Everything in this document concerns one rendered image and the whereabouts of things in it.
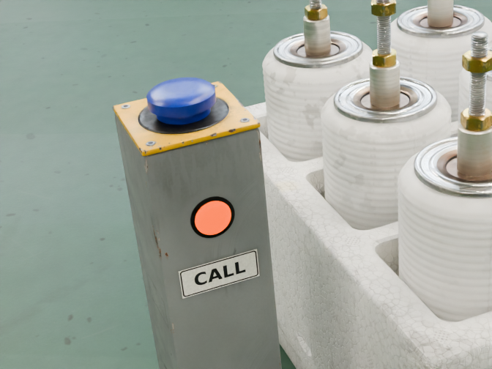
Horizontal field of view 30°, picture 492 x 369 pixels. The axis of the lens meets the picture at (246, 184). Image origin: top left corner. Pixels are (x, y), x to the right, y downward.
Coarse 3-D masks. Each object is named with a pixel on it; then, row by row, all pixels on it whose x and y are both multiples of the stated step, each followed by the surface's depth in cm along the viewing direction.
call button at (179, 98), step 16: (176, 80) 54; (192, 80) 54; (160, 96) 52; (176, 96) 52; (192, 96) 52; (208, 96) 52; (160, 112) 52; (176, 112) 52; (192, 112) 52; (208, 112) 53
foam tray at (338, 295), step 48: (288, 192) 72; (288, 240) 73; (336, 240) 65; (384, 240) 65; (288, 288) 76; (336, 288) 65; (384, 288) 60; (288, 336) 80; (336, 336) 68; (384, 336) 59; (432, 336) 55; (480, 336) 55
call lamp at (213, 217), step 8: (200, 208) 53; (208, 208) 53; (216, 208) 53; (224, 208) 53; (200, 216) 53; (208, 216) 53; (216, 216) 53; (224, 216) 53; (200, 224) 53; (208, 224) 53; (216, 224) 53; (224, 224) 54; (208, 232) 54; (216, 232) 54
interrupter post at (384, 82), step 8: (376, 72) 66; (384, 72) 66; (392, 72) 66; (376, 80) 66; (384, 80) 66; (392, 80) 66; (376, 88) 66; (384, 88) 66; (392, 88) 66; (376, 96) 67; (384, 96) 66; (392, 96) 66; (376, 104) 67; (384, 104) 67; (392, 104) 67
